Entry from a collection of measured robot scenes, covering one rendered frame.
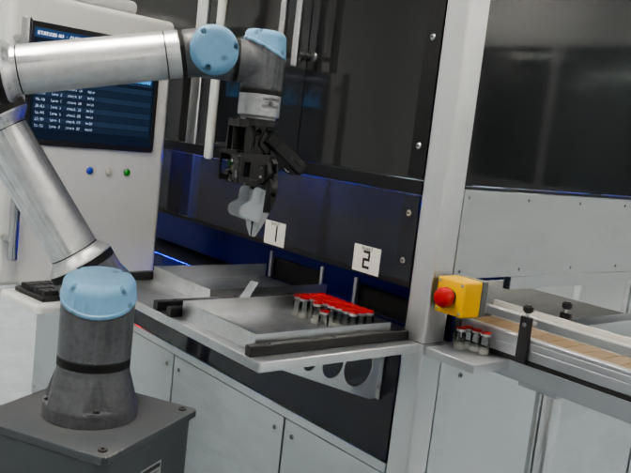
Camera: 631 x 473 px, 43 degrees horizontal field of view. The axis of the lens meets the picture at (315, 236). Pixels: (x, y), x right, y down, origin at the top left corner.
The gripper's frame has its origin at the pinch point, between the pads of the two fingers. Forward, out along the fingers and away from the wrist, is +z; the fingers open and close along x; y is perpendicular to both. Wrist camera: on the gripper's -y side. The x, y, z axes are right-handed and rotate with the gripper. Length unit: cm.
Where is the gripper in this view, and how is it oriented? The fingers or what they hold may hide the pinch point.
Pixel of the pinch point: (255, 229)
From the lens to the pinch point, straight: 146.6
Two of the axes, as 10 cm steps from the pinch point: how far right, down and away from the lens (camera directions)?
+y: -7.7, 0.0, -6.4
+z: -1.1, 9.9, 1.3
